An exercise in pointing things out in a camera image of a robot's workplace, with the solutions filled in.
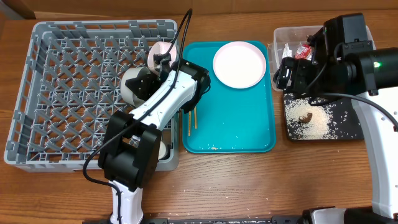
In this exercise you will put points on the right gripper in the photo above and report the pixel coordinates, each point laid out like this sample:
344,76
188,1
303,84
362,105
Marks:
300,70

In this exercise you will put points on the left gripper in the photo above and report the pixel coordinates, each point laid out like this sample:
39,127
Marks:
144,86

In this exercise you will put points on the grey round bowl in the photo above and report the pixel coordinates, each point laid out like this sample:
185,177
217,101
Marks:
126,94

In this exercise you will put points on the red snack wrapper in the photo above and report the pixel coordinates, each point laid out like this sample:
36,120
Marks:
304,51

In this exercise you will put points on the small pink bowl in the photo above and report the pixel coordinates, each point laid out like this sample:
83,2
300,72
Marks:
160,48

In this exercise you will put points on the brown food scrap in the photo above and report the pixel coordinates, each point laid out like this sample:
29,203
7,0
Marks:
306,118

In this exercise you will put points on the white rice pile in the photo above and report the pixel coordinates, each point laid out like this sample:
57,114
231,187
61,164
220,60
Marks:
311,123

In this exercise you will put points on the white paper cup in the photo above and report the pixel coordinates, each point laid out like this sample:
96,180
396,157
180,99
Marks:
164,151

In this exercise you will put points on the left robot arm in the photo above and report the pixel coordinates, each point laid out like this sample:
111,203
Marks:
130,153

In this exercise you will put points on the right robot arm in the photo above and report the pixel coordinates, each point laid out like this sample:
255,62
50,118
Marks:
375,103

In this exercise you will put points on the crumpled white wrapper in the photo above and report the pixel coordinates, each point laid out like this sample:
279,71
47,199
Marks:
287,52

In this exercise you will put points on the clear plastic bin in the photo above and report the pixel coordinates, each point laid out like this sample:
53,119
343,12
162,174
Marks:
289,40

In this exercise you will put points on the left wooden chopstick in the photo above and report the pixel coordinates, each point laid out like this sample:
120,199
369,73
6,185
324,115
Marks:
189,123

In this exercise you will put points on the wooden chopstick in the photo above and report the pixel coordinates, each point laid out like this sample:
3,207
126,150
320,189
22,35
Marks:
189,123
195,117

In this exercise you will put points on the large white round plate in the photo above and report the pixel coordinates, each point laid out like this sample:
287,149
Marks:
239,65

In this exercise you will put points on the right wooden chopstick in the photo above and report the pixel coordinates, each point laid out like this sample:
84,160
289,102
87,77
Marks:
195,117

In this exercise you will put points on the black plastic tray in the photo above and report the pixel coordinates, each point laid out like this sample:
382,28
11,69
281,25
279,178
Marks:
342,124

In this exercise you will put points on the grey plastic dish rack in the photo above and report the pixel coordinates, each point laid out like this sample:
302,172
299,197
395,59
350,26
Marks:
70,87

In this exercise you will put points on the teal plastic serving tray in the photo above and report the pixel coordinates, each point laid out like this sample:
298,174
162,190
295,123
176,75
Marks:
230,120

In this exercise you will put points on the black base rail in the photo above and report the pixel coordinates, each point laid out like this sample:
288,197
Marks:
291,219

